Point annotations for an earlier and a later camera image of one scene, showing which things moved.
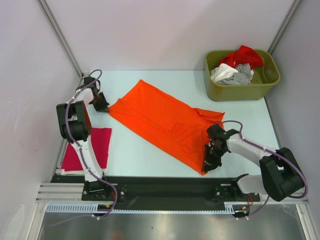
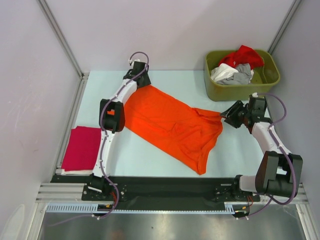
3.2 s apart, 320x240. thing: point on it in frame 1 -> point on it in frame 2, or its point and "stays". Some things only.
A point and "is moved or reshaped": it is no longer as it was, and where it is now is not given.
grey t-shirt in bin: [242, 77] stays
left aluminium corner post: [49, 15] stays
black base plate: [178, 189] stays
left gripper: [103, 107] -> [147, 81]
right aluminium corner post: [284, 26] stays
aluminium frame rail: [68, 192] stays
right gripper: [210, 163] -> [231, 113]
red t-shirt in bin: [244, 55] stays
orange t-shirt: [174, 126] is moved or reshaped
